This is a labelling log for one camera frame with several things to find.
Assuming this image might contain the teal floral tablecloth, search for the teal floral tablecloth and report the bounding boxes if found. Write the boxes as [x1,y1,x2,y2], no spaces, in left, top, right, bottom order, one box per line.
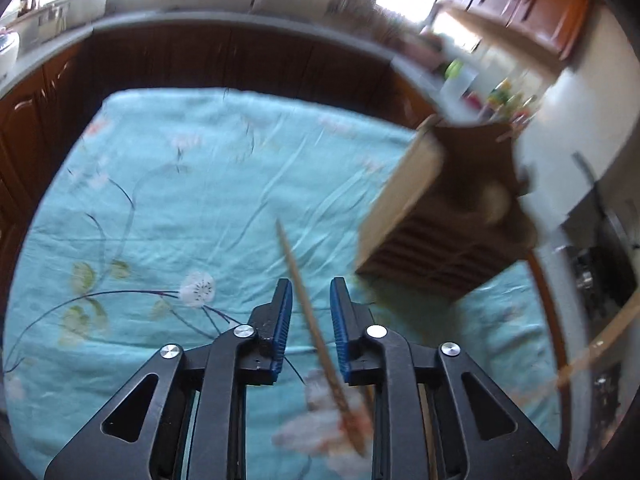
[2,87,562,480]

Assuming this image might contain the wooden utensil holder box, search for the wooden utensil holder box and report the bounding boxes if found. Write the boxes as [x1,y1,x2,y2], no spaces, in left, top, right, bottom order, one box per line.
[354,114,540,304]

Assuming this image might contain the yellow-green oil bottle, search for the yellow-green oil bottle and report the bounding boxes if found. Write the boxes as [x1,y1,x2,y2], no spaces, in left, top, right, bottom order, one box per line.
[489,77,521,113]

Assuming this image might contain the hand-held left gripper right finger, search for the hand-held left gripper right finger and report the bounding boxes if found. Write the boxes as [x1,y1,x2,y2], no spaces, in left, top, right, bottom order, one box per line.
[330,276,571,480]

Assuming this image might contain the white pitcher with green handle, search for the white pitcher with green handle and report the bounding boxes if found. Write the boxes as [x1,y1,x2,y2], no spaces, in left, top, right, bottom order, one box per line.
[441,59,477,102]

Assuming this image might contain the wooden wall cabinets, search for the wooden wall cabinets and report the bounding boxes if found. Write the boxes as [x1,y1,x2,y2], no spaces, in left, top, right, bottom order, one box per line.
[434,0,592,63]

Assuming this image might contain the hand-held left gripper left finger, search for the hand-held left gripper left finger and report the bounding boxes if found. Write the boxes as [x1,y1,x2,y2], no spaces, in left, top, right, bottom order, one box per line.
[44,277,293,480]

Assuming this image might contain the grey kitchen countertop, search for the grey kitchen countertop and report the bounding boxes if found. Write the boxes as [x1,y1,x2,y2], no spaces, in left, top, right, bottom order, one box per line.
[0,7,453,128]

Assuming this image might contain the white and red appliance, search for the white and red appliance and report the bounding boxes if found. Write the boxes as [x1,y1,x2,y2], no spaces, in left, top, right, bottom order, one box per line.
[0,31,21,81]

